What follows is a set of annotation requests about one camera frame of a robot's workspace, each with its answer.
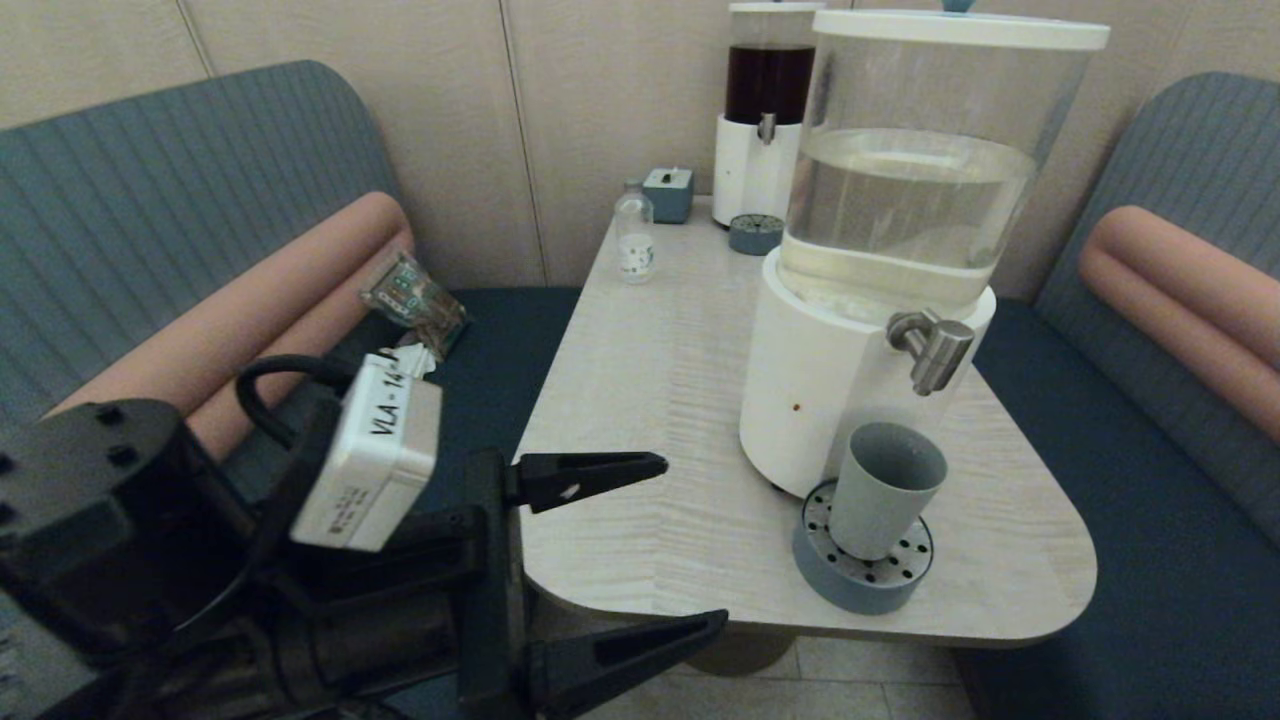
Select grey plastic cup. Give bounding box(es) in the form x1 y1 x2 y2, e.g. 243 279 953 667
828 421 949 562

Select steel water dispenser tap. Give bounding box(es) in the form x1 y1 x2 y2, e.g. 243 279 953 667
886 310 976 397

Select clear plastic bottle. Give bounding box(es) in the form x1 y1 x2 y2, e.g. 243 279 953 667
614 180 656 285

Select clear green snack packet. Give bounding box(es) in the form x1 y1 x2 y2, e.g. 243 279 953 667
360 250 469 357

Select large blue steel drip tray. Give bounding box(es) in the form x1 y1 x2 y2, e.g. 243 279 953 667
793 479 935 616

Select clear water dispenser white base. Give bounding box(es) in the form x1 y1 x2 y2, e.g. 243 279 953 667
738 0 1112 501

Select blue-grey tissue box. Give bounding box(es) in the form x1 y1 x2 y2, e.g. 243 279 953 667
642 166 695 224

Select small blue steel drip tray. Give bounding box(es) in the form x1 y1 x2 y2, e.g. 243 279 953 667
728 213 786 256

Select pink bolster cushion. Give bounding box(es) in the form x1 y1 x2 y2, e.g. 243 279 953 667
1078 205 1280 446
45 191 416 463

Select dark drink dispenser white base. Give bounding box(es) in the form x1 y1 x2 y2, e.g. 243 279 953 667
712 0 826 229

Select blue ribbed booth sofa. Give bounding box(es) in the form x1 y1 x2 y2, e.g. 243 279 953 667
950 70 1280 720
0 60 581 720

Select bronze table pedestal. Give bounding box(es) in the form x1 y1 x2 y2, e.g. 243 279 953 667
685 625 799 678

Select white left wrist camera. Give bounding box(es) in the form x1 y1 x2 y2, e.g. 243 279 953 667
289 348 443 553

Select black left camera cable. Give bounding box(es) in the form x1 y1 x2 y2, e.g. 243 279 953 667
236 354 363 451

